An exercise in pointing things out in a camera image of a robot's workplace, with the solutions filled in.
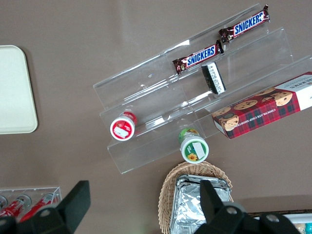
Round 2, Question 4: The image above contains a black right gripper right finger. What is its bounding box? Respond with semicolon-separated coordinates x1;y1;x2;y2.
194;179;302;234

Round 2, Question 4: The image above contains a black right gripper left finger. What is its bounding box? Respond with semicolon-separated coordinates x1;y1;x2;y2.
0;180;92;234

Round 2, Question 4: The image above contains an aluminium foil tray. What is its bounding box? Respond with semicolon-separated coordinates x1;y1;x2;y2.
169;174;233;234

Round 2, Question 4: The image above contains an oval wicker basket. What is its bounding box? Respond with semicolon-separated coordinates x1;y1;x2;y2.
157;160;235;234

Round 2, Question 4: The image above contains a white rectangular snack tray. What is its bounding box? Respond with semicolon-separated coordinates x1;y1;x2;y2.
253;212;312;234

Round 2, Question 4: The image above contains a beige serving tray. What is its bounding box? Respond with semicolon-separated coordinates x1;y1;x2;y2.
0;44;39;135

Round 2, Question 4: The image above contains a red cola bottle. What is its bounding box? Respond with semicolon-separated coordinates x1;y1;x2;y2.
0;194;33;218
19;192;59;223

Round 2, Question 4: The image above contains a clear acrylic bottle rack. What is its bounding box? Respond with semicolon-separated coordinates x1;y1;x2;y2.
0;186;62;221

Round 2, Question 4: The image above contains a green lidded cup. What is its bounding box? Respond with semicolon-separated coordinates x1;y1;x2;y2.
177;128;210;164

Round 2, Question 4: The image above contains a red lidded cup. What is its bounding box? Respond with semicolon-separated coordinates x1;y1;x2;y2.
109;111;138;142

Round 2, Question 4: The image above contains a red tartan cookie box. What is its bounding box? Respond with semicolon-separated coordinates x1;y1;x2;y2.
211;71;312;140

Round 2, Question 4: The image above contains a clear acrylic stepped shelf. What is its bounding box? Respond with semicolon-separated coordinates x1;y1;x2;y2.
92;3;312;175

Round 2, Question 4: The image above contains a small black white box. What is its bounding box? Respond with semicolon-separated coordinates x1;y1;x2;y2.
200;61;227;96

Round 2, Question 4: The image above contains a Snickers chocolate bar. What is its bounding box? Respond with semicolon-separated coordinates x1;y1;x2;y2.
217;4;271;44
172;39;225;75

